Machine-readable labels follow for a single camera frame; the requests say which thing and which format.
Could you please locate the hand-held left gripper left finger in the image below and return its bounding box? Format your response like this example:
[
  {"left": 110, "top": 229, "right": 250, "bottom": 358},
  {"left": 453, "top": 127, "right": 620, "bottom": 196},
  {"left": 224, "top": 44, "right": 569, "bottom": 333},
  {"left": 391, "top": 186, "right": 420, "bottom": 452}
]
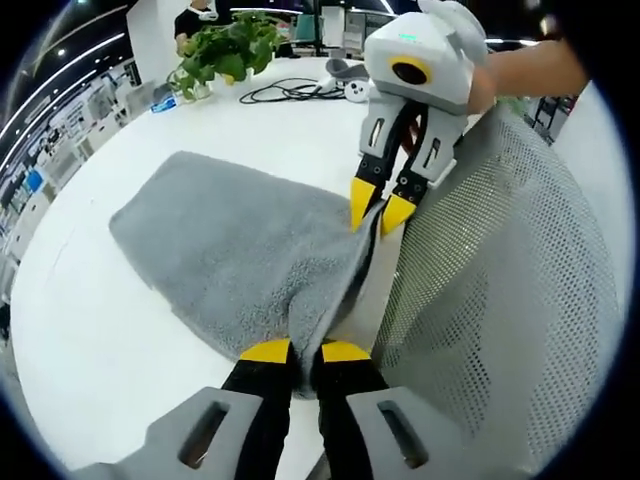
[{"left": 74, "top": 338, "right": 294, "bottom": 480}]

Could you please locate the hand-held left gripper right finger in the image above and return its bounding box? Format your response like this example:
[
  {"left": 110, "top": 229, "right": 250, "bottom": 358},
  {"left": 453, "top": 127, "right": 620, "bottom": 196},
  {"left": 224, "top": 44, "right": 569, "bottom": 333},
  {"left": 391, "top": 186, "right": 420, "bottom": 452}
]
[{"left": 314, "top": 339, "right": 531, "bottom": 480}]

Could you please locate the grey towel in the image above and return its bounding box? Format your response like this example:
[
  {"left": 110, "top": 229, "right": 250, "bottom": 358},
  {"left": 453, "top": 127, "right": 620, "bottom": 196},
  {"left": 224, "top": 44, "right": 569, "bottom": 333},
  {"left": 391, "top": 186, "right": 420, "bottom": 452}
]
[{"left": 108, "top": 149, "right": 389, "bottom": 401}]

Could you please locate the person's right hand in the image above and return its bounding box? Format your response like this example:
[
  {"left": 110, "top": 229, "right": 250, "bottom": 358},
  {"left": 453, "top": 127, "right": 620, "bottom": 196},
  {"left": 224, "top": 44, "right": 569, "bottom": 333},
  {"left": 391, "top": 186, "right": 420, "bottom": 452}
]
[{"left": 468, "top": 54, "right": 506, "bottom": 115}]

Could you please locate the white grey headset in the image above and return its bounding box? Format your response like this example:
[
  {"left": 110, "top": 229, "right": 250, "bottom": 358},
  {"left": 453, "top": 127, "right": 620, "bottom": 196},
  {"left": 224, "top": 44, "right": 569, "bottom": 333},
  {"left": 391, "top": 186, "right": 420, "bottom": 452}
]
[{"left": 325, "top": 57, "right": 372, "bottom": 104}]

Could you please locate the green potted plant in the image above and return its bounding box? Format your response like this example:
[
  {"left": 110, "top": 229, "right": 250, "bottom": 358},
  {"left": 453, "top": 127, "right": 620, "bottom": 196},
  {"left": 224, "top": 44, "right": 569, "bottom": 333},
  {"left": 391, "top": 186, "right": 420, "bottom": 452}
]
[{"left": 167, "top": 10, "right": 289, "bottom": 104}]

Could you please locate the black cable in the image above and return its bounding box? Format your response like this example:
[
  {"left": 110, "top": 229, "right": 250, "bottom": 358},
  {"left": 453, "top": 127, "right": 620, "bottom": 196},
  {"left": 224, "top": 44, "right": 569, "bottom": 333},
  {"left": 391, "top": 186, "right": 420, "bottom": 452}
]
[{"left": 238, "top": 77, "right": 346, "bottom": 105}]

